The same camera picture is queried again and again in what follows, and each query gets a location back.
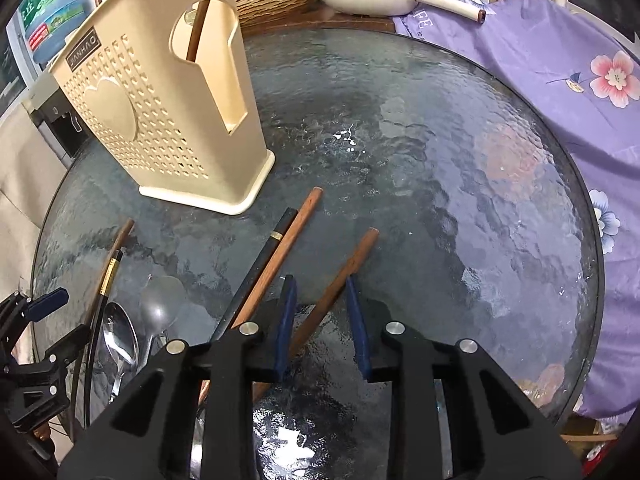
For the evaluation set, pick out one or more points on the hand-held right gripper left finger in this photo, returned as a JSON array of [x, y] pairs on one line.
[[285, 330]]

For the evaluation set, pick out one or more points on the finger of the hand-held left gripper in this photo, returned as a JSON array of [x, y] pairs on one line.
[[47, 301], [50, 375]]

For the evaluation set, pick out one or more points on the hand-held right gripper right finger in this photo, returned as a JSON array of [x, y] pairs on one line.
[[360, 330]]

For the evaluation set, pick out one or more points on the metal spoon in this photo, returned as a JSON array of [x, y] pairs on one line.
[[120, 335]]

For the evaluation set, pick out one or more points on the translucent grey plastic spoon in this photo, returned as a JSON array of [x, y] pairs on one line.
[[160, 300]]

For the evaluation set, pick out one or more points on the cream plastic utensil holder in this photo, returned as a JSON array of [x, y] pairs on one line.
[[125, 110]]

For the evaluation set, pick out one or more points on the black chopstick with gold band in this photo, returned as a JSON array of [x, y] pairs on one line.
[[110, 272], [260, 265]]

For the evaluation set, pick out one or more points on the black gold-banded chopstick left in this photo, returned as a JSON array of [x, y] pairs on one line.
[[122, 240]]

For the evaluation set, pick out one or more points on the grey water dispenser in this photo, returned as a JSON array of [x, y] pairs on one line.
[[55, 120]]

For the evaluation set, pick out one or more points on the window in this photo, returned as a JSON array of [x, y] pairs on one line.
[[10, 70]]

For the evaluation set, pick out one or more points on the blue water jug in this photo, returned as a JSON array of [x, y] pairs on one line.
[[50, 5]]

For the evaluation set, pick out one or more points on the wooden counter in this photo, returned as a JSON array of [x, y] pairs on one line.
[[350, 21]]

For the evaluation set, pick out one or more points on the purple floral cloth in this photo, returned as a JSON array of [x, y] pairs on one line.
[[550, 85]]

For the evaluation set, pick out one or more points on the white electric pan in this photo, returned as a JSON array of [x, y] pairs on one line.
[[360, 2]]

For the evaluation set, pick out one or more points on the woven pattern wash basin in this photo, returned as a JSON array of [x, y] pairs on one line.
[[275, 0]]

